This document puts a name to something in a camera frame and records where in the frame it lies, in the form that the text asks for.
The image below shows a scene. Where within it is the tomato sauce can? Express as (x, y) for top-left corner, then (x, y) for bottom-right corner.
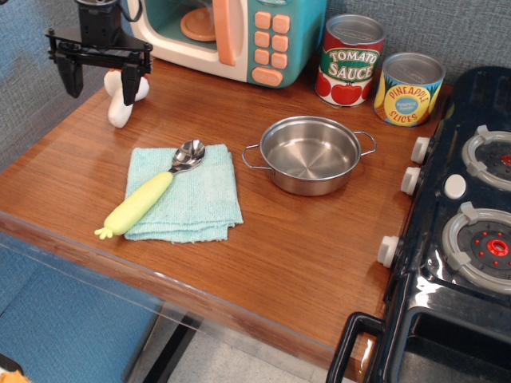
(315, 14), (386, 107)

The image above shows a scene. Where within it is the small stainless steel pot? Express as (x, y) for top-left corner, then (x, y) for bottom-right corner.
(242, 116), (377, 197)

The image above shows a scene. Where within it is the toy microwave teal and cream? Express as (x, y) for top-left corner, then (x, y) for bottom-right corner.
(131, 0), (327, 89)

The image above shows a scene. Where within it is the plush white brown mushroom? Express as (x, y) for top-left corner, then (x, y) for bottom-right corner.
(104, 69), (133, 128)

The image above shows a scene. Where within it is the pineapple slices can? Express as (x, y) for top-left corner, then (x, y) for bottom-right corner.
(374, 52), (446, 127)

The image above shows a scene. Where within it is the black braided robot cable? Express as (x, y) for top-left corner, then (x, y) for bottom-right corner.
(117, 0), (144, 23)

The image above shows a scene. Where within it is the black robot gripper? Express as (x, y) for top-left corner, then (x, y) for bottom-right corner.
(45, 1), (153, 106)

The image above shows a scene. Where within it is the orange object bottom left corner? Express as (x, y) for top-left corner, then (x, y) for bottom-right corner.
(0, 354), (31, 383)

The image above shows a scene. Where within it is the spoon with yellow handle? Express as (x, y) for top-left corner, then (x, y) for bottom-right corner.
(94, 140), (206, 239)

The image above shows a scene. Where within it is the black toy stove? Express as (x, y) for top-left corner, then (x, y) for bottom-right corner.
(327, 66), (510, 382)

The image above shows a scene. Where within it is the light blue folded cloth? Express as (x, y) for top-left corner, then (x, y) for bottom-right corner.
(125, 144), (244, 243)

